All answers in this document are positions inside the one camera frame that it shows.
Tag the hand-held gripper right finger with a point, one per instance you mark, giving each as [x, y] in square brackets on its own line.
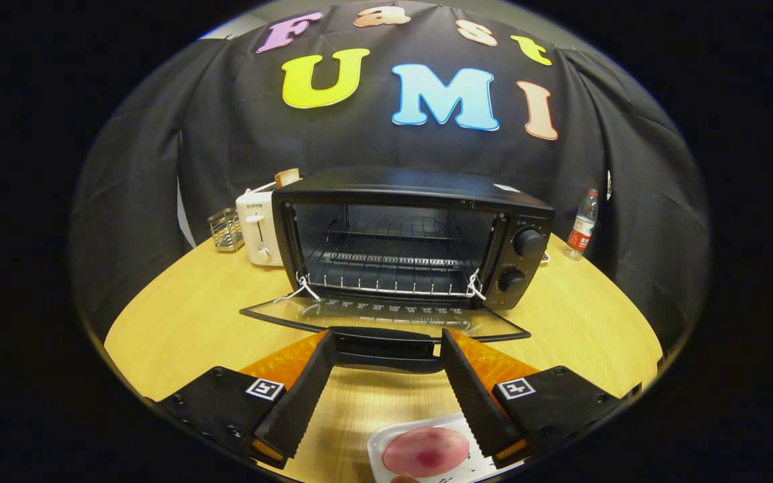
[470, 402]

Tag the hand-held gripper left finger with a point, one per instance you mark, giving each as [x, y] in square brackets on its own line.
[302, 402]

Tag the white rectangular plate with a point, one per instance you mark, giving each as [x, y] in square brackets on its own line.
[420, 422]

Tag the pink round meat slice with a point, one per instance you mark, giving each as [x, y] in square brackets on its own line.
[427, 451]

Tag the black toaster oven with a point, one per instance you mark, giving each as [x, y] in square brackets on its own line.
[413, 184]

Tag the white pop-up toaster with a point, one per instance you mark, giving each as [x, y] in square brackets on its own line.
[255, 228]

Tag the clear plastic water bottle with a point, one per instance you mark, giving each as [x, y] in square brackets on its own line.
[582, 231]

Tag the brown bread slice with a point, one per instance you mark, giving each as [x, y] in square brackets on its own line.
[286, 178]

